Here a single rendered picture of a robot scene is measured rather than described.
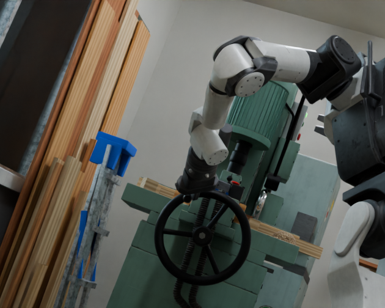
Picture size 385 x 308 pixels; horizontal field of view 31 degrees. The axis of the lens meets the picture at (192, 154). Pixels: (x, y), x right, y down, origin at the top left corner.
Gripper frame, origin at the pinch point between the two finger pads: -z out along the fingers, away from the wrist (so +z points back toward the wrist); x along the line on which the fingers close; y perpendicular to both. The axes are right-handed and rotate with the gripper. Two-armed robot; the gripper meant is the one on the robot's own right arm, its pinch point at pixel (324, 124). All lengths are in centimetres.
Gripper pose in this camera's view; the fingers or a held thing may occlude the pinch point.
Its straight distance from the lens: 243.5
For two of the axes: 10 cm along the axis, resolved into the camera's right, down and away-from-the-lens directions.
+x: -2.6, 4.1, -8.8
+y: -2.5, 8.5, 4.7
